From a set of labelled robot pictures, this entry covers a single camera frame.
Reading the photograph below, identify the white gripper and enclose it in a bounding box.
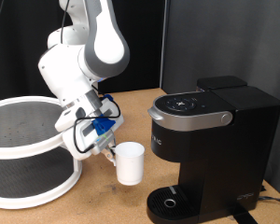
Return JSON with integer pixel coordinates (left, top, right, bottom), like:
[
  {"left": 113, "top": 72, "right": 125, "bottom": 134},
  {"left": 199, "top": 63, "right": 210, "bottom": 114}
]
[{"left": 63, "top": 115, "right": 125, "bottom": 166}]

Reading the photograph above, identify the white mug with green mark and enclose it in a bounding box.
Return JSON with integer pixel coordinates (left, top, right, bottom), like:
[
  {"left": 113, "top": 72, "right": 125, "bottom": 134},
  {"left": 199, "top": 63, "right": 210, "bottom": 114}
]
[{"left": 114, "top": 141, "right": 146, "bottom": 187}]

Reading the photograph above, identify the black Keurig coffee machine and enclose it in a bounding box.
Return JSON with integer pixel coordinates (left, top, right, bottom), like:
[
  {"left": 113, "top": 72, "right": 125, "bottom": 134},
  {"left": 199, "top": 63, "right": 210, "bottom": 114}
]
[{"left": 146, "top": 75, "right": 280, "bottom": 224}]

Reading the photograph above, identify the white two-tier turntable shelf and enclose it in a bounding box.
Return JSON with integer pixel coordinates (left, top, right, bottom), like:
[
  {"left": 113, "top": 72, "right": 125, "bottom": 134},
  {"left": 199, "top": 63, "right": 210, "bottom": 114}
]
[{"left": 0, "top": 95, "right": 83, "bottom": 210}]

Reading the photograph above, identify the black curtain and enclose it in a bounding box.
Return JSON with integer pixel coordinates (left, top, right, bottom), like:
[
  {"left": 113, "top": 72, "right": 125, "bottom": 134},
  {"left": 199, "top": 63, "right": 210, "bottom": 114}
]
[{"left": 0, "top": 0, "right": 165, "bottom": 104}]

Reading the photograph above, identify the black tape strip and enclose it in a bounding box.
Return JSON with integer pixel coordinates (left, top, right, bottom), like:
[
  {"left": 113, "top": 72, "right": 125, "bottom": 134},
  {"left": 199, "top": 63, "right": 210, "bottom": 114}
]
[{"left": 229, "top": 204, "right": 258, "bottom": 224}]

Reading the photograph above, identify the gray partition panel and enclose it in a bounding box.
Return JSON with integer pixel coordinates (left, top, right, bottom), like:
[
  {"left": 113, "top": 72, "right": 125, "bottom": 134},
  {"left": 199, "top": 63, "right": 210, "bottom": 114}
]
[{"left": 161, "top": 0, "right": 280, "bottom": 200}]

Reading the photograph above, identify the black robot camera cable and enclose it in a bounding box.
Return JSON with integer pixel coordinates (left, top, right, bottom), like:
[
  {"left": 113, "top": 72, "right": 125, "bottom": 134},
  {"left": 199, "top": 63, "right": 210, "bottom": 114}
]
[{"left": 59, "top": 0, "right": 121, "bottom": 154}]

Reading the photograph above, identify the black machine power cable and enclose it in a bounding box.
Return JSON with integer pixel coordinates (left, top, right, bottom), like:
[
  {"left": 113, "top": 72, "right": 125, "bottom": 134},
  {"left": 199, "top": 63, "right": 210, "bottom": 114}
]
[{"left": 258, "top": 195, "right": 280, "bottom": 206}]

